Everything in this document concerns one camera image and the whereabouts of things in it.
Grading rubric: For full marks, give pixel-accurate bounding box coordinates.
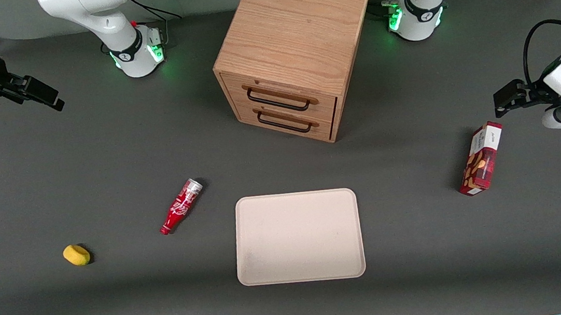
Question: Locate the wooden drawer cabinet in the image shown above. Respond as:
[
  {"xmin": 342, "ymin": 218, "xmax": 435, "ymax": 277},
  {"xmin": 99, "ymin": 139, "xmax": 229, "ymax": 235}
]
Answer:
[{"xmin": 206, "ymin": 0, "xmax": 387, "ymax": 155}]

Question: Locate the red coke bottle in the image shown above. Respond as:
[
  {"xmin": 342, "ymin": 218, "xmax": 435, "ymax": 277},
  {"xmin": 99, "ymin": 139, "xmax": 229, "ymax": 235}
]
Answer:
[{"xmin": 155, "ymin": 177, "xmax": 208, "ymax": 236}]

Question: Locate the yellow sponge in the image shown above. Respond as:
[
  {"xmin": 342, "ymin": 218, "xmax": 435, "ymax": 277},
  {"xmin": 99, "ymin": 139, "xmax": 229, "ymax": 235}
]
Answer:
[{"xmin": 62, "ymin": 243, "xmax": 92, "ymax": 268}]

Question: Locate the black drawer handle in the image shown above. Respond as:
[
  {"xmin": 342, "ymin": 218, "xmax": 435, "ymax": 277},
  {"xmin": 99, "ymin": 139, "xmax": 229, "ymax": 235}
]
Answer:
[
  {"xmin": 257, "ymin": 106, "xmax": 314, "ymax": 138},
  {"xmin": 246, "ymin": 81, "xmax": 312, "ymax": 117}
]

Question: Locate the wooden drawer front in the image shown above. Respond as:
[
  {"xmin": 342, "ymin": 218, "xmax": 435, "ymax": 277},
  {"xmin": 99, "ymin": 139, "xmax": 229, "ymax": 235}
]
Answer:
[
  {"xmin": 234, "ymin": 94, "xmax": 338, "ymax": 151},
  {"xmin": 222, "ymin": 62, "xmax": 341, "ymax": 132}
]

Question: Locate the beige plastic tray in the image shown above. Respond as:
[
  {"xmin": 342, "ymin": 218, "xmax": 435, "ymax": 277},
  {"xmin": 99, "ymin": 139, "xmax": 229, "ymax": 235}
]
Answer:
[{"xmin": 229, "ymin": 185, "xmax": 368, "ymax": 290}]

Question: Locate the black right base cable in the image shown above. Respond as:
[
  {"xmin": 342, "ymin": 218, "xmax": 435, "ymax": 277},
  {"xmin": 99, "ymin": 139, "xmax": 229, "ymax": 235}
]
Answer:
[{"xmin": 129, "ymin": 0, "xmax": 186, "ymax": 53}]

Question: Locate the red snack box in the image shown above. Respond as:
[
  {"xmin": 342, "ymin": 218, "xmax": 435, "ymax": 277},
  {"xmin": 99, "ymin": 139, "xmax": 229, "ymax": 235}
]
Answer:
[{"xmin": 453, "ymin": 120, "xmax": 510, "ymax": 197}]

